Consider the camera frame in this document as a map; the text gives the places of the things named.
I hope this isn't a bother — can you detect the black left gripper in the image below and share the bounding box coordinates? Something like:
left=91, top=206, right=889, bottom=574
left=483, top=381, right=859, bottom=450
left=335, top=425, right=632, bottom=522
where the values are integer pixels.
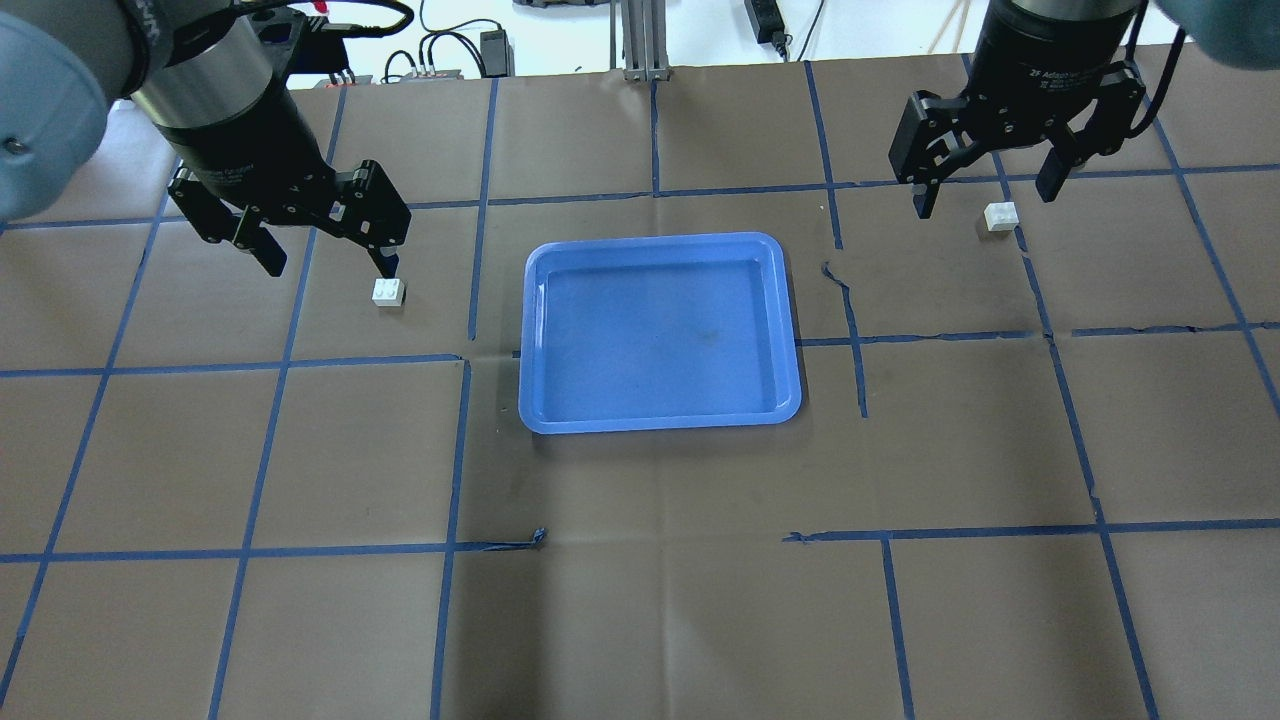
left=132, top=20, right=411, bottom=281

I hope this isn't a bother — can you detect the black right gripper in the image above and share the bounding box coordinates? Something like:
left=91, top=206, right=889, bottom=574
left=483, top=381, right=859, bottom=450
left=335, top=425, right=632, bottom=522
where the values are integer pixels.
left=888, top=1, right=1146, bottom=220

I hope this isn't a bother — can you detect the white block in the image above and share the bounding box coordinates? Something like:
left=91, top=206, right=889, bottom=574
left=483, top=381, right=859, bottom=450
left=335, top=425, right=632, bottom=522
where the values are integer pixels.
left=982, top=201, right=1020, bottom=233
left=371, top=278, right=406, bottom=307

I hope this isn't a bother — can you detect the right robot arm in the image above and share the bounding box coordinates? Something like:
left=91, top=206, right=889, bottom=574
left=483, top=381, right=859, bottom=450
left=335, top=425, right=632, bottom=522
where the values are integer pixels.
left=888, top=1, right=1277, bottom=219

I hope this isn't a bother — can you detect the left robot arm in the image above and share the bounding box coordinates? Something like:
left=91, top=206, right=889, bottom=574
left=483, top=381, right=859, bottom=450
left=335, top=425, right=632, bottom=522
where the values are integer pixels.
left=1, top=1, right=413, bottom=279

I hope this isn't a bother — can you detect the blue plastic tray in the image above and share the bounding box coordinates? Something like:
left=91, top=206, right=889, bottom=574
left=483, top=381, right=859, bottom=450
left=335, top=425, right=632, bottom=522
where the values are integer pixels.
left=518, top=232, right=803, bottom=436

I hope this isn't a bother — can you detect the black power adapter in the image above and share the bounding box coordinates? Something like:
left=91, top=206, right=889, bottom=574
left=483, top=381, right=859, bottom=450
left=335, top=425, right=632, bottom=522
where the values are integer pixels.
left=479, top=29, right=515, bottom=78

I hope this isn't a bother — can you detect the black power strip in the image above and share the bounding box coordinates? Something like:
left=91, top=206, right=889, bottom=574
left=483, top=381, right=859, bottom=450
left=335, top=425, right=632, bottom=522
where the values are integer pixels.
left=742, top=0, right=792, bottom=61

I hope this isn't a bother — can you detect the aluminium frame post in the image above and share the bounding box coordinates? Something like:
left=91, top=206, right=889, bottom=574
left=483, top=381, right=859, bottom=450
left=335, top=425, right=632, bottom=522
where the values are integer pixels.
left=613, top=1, right=671, bottom=83

